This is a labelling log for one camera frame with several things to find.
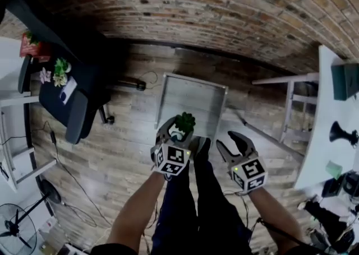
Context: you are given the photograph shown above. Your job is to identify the pale green succulent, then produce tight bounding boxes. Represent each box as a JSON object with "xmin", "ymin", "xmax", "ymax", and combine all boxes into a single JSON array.
[{"xmin": 52, "ymin": 73, "xmax": 68, "ymax": 88}]

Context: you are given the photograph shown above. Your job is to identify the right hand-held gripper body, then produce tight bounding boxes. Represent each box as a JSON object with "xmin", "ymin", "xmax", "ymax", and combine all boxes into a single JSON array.
[{"xmin": 228, "ymin": 150, "xmax": 269, "ymax": 195}]

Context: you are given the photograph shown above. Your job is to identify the small green plant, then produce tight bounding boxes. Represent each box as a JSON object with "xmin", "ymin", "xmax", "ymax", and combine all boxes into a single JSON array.
[{"xmin": 174, "ymin": 112, "xmax": 197, "ymax": 137}]

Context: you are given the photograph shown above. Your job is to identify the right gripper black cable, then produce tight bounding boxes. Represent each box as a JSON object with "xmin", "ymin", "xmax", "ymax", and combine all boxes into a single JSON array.
[{"xmin": 224, "ymin": 191, "xmax": 323, "ymax": 252}]

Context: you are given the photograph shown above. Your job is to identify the black high-back office chair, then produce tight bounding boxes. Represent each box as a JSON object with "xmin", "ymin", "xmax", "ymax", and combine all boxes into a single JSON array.
[{"xmin": 0, "ymin": 0, "xmax": 116, "ymax": 146}]

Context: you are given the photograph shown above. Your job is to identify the white and blue card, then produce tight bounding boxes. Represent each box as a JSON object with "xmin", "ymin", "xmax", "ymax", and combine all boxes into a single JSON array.
[{"xmin": 58, "ymin": 76, "xmax": 79, "ymax": 106}]

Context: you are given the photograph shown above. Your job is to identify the person's right shoe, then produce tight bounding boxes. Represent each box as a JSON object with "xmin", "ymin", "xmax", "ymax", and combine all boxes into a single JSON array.
[{"xmin": 190, "ymin": 135, "xmax": 211, "ymax": 161}]

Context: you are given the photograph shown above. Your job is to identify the black standing fan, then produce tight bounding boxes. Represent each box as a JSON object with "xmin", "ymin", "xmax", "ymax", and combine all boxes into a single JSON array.
[{"xmin": 0, "ymin": 179, "xmax": 63, "ymax": 255}]

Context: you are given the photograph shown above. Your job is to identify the green cup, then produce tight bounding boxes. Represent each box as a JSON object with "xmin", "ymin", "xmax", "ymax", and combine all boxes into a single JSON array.
[{"xmin": 325, "ymin": 160, "xmax": 344, "ymax": 181}]

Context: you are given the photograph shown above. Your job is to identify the black floor cable with adapter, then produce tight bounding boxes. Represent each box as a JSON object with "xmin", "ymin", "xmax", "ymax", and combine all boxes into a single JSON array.
[{"xmin": 27, "ymin": 120, "xmax": 113, "ymax": 228}]

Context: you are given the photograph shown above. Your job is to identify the person's dark trousers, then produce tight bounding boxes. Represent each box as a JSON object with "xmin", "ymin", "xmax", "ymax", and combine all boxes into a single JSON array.
[{"xmin": 150, "ymin": 147, "xmax": 255, "ymax": 255}]

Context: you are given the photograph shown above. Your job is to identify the person's left forearm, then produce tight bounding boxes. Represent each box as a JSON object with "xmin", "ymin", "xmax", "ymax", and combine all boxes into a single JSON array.
[{"xmin": 105, "ymin": 171, "xmax": 167, "ymax": 247}]

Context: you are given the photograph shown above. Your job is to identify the white table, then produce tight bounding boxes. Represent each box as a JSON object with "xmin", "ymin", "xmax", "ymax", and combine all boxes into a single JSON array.
[{"xmin": 251, "ymin": 45, "xmax": 359, "ymax": 191}]

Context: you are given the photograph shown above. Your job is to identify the black box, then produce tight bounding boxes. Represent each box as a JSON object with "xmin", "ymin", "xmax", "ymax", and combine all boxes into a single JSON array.
[{"xmin": 330, "ymin": 63, "xmax": 359, "ymax": 101}]

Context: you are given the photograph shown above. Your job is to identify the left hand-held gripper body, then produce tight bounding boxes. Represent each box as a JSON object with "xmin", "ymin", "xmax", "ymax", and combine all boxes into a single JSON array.
[{"xmin": 150, "ymin": 142, "xmax": 192, "ymax": 177}]

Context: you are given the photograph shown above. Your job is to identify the person's right forearm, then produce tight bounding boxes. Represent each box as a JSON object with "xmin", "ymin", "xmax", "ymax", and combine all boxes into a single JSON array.
[{"xmin": 247, "ymin": 186, "xmax": 306, "ymax": 245}]

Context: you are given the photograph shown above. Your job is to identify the grey nightstand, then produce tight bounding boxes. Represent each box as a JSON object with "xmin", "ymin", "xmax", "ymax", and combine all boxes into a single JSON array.
[{"xmin": 154, "ymin": 72, "xmax": 229, "ymax": 138}]

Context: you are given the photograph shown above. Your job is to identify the white table lamp black base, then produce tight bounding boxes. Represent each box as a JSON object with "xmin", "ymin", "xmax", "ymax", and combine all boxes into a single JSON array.
[{"xmin": 329, "ymin": 120, "xmax": 359, "ymax": 147}]

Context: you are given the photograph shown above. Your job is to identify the person's black shirt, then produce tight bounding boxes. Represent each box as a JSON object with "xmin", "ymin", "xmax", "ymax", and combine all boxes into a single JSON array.
[{"xmin": 91, "ymin": 242, "xmax": 337, "ymax": 255}]

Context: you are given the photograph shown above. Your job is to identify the white desk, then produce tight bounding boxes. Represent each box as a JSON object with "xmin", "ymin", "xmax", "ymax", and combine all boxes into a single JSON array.
[{"xmin": 0, "ymin": 91, "xmax": 58, "ymax": 193}]

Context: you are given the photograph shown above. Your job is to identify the red box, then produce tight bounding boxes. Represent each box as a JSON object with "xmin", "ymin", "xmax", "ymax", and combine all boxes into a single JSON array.
[{"xmin": 19, "ymin": 32, "xmax": 52, "ymax": 63}]

